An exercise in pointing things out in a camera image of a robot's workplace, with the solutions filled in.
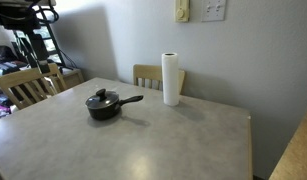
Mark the glass lid with black knob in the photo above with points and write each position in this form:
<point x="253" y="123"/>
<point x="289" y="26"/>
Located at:
<point x="101" y="100"/>

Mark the wooden chair with slatted back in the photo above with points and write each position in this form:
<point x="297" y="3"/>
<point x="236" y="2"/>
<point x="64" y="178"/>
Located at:
<point x="23" y="78"/>
<point x="146" y="71"/>

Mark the white paper towel roll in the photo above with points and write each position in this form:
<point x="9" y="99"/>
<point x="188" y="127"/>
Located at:
<point x="170" y="80"/>

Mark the small wooden side cabinet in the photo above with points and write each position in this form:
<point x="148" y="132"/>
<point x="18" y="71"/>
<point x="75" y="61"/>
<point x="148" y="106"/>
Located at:
<point x="73" y="77"/>

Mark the black diagonal stand bar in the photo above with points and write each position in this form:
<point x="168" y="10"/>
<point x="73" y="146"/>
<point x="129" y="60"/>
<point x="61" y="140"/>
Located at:
<point x="54" y="40"/>

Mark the striped dark flat stack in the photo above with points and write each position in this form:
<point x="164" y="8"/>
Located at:
<point x="6" y="67"/>

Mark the black bag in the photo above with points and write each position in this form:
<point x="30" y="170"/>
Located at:
<point x="3" y="53"/>

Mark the wooden counter top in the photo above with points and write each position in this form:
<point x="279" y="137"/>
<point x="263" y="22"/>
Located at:
<point x="296" y="153"/>

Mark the beige wall thermostat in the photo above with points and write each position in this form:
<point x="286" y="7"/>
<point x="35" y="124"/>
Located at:
<point x="181" y="11"/>

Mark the white light switch plate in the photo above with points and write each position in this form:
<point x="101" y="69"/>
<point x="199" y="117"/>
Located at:
<point x="213" y="10"/>

